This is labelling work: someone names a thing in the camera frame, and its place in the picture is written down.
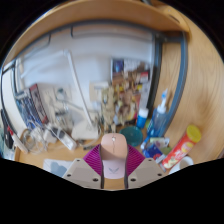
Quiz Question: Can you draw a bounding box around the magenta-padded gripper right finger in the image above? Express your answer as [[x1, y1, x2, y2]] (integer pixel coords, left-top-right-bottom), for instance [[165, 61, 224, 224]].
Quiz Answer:
[[123, 144, 167, 190]]

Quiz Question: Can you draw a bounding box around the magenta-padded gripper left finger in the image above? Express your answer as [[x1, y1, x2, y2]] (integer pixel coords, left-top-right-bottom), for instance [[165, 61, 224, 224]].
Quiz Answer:
[[62, 143, 105, 190]]

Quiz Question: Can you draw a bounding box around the pink computer mouse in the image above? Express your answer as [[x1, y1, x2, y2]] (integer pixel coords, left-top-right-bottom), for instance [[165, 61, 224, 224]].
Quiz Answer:
[[100, 132, 129, 180]]

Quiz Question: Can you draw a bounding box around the blue snack packet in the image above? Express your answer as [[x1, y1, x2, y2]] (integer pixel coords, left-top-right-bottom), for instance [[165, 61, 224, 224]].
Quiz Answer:
[[141, 136, 171, 164]]

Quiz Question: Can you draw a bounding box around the white printed mug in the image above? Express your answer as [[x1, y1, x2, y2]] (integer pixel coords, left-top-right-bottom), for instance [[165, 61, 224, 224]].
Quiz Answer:
[[178, 155, 195, 171]]

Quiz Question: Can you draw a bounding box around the teal round container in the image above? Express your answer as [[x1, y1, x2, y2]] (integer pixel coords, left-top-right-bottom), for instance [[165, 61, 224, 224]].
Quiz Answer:
[[119, 125, 144, 148]]

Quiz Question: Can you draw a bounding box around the white power strip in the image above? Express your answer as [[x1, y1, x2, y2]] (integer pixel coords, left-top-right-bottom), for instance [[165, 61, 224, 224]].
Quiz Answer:
[[49, 124, 78, 151]]

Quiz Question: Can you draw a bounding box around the blue spray bottle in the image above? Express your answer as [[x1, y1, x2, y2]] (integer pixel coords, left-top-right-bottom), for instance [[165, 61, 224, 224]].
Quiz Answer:
[[146, 88, 169, 138]]

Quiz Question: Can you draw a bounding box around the tan robot figure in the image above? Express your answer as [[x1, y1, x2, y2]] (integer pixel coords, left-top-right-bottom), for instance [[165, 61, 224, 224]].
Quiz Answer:
[[101, 71, 148, 133]]

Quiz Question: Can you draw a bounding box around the blue model kit box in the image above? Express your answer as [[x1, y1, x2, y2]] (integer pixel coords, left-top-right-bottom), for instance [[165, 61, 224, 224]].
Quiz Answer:
[[13, 83, 49, 129]]

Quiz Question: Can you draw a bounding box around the small white box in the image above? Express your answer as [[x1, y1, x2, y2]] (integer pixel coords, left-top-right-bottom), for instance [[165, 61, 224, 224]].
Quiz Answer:
[[88, 81, 110, 103]]

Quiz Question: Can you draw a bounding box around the colourful printed box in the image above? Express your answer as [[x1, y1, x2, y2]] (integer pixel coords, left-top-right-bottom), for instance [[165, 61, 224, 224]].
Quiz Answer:
[[110, 58, 151, 84]]

